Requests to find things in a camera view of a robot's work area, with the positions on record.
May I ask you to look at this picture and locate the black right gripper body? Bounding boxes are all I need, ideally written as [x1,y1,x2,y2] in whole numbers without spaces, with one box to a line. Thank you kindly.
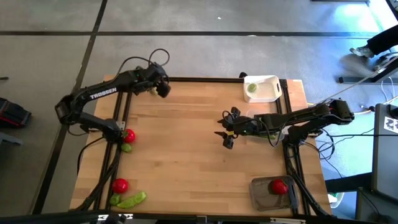
[232,115,261,137]

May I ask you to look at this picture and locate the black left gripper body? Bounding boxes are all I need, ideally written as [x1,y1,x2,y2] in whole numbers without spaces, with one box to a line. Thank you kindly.
[136,63,169,91]

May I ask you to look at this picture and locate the red tomato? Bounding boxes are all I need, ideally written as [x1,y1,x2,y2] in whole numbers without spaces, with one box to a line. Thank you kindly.
[271,179,289,196]
[122,128,136,144]
[111,177,129,195]

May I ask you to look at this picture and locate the clear plastic basket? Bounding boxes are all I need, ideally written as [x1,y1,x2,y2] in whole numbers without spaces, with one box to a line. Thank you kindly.
[244,107,285,142]

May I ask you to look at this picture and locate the white plastic basket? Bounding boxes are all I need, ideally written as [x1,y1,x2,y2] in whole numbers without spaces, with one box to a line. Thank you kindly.
[243,75,283,104]

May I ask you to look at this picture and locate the smoky grey plastic basket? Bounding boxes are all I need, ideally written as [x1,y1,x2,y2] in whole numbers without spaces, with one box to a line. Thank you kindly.
[249,175,300,213]

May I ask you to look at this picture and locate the thin grey pole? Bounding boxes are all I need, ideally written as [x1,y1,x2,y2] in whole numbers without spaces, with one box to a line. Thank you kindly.
[309,58,398,106]

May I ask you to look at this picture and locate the black desk beam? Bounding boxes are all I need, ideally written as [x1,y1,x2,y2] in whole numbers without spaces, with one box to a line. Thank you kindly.
[325,172,374,194]

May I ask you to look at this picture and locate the white cup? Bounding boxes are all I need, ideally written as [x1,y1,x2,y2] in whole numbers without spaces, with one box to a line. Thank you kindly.
[328,192,346,209]

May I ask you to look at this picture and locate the black desk foot bar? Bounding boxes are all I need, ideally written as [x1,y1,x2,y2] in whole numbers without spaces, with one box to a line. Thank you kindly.
[338,75,398,85]

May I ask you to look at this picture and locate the person's shoe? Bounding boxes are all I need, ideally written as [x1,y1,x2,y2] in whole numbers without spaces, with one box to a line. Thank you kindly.
[349,45,376,59]

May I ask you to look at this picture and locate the red black case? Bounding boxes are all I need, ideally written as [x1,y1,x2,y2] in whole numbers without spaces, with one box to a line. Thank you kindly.
[0,97,32,129]

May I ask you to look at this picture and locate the grey computer case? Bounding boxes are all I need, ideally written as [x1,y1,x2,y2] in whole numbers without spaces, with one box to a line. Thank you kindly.
[371,103,398,203]

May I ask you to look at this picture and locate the grey flat object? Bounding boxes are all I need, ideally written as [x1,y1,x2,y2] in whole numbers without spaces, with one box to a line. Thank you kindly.
[0,131,24,147]

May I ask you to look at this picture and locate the person's leg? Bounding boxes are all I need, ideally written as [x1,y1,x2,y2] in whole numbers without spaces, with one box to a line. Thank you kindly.
[366,24,398,56]

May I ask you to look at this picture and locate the black crossbar silver brackets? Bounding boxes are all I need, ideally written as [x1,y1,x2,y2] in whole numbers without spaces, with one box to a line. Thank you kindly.
[0,208,398,224]

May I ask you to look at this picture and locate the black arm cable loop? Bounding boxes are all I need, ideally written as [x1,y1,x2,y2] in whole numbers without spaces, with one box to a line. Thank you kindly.
[116,48,171,82]

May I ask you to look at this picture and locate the thin black base cable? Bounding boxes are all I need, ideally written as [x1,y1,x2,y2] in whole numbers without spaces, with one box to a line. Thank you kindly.
[76,136,106,177]

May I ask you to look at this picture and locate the black power cable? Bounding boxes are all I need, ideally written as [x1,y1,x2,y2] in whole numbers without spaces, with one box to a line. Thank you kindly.
[326,133,398,138]

